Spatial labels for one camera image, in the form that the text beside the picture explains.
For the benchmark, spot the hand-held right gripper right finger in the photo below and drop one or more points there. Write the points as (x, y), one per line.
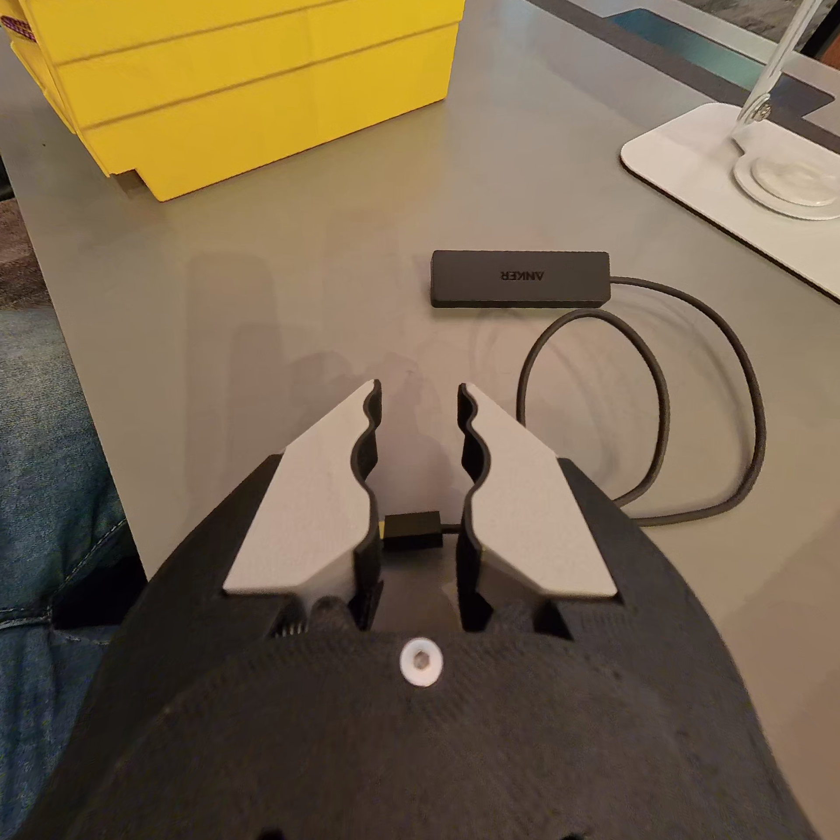
(538, 518)

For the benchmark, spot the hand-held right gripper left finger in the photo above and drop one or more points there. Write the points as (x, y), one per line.
(308, 518)

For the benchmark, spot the black usb hub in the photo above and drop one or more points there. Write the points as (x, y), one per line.
(472, 275)

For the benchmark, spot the yellow plastic bin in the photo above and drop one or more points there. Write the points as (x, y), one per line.
(262, 98)

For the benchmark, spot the person's blue jeans legs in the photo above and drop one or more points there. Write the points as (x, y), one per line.
(52, 459)

